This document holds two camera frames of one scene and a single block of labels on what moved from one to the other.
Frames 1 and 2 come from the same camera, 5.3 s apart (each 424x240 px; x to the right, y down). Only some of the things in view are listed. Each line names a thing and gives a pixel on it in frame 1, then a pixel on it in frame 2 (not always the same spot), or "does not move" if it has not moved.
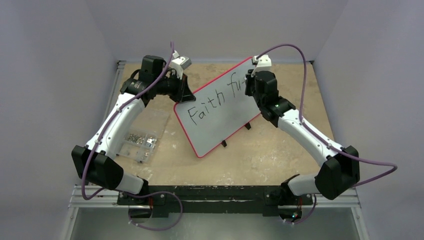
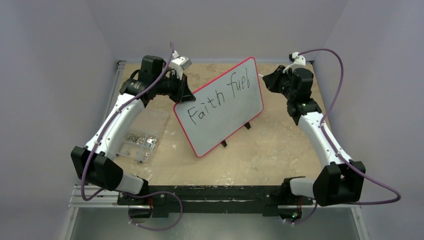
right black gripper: [251, 88] → [276, 81]
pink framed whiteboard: [221, 108] does not move
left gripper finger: [187, 97] does not move
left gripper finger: [187, 95] does not move
